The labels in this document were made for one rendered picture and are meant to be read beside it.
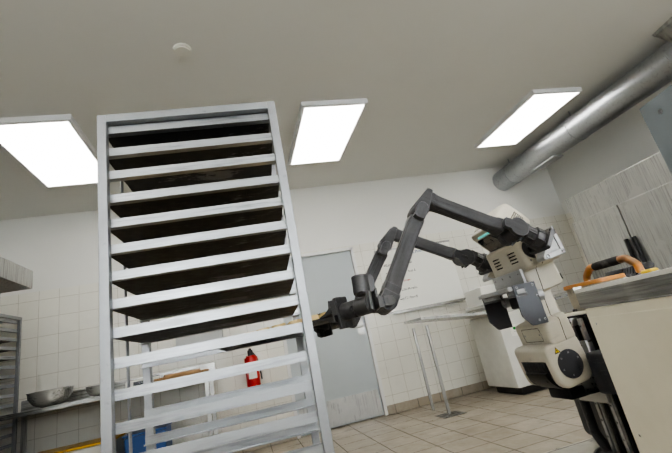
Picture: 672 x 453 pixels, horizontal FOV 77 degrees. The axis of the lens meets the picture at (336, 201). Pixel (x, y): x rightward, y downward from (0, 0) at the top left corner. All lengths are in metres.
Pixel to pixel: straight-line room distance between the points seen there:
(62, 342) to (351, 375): 3.27
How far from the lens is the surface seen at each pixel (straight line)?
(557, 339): 1.89
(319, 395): 1.43
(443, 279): 6.01
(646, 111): 0.96
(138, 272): 1.53
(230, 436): 1.46
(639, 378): 1.50
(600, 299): 1.52
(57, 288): 5.80
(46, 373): 5.71
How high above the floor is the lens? 0.88
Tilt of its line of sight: 19 degrees up
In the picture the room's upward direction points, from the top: 12 degrees counter-clockwise
